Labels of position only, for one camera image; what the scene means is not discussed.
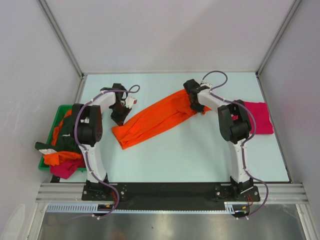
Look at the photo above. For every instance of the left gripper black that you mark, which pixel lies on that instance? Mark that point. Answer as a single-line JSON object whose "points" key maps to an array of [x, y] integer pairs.
{"points": [[121, 119]]}

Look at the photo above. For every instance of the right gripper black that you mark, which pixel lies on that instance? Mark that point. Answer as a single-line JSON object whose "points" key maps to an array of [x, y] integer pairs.
{"points": [[193, 108]]}

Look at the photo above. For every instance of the orange t shirt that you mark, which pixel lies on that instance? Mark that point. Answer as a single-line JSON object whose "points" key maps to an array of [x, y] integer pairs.
{"points": [[156, 119], [57, 158]]}

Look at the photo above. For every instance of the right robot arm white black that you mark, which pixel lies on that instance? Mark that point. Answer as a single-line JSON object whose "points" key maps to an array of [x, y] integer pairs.
{"points": [[234, 127]]}

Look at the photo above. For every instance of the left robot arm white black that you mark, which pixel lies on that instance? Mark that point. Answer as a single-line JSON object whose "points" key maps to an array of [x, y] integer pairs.
{"points": [[88, 131]]}

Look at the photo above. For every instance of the dark green t shirt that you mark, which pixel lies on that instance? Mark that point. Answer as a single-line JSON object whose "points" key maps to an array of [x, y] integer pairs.
{"points": [[62, 141]]}

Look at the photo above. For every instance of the magenta t shirt in bin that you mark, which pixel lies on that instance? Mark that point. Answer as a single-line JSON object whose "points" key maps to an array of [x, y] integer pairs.
{"points": [[66, 169]]}

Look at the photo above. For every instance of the folded magenta t shirt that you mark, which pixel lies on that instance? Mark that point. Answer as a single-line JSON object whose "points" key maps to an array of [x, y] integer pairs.
{"points": [[261, 116]]}

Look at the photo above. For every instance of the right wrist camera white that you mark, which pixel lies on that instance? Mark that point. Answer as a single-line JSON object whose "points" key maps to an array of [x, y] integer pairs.
{"points": [[206, 85]]}

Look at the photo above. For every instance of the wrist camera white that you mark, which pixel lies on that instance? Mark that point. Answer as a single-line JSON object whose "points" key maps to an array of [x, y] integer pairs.
{"points": [[129, 102], [206, 85]]}

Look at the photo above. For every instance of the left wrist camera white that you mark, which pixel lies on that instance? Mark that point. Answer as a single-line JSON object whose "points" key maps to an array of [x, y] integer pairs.
{"points": [[129, 102]]}

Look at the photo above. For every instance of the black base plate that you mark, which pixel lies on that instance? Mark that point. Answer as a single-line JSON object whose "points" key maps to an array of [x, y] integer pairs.
{"points": [[165, 196]]}

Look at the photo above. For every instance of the grey slotted cable duct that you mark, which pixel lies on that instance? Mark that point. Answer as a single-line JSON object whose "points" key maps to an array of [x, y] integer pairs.
{"points": [[95, 208]]}

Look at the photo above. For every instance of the aluminium frame rail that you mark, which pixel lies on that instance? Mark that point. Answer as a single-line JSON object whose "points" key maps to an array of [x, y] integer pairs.
{"points": [[278, 193]]}

